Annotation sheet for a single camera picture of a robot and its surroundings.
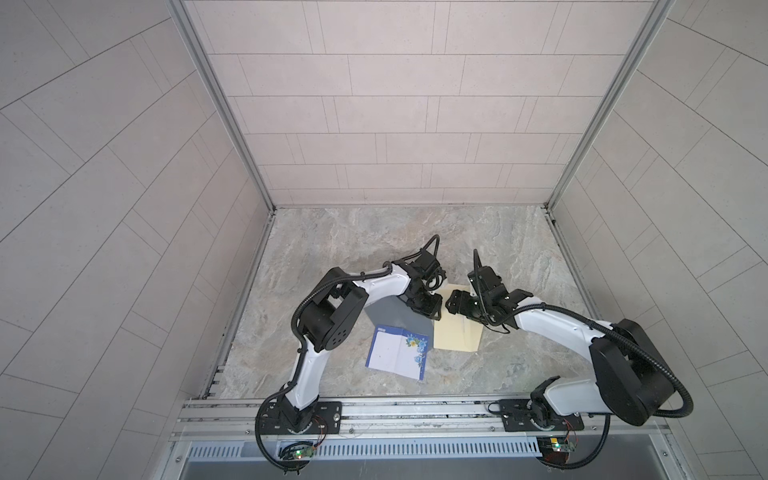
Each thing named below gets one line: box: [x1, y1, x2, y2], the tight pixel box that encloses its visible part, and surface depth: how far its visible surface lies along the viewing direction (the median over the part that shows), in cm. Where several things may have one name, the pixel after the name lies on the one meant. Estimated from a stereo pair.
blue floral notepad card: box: [365, 325, 430, 381], surface depth 83 cm
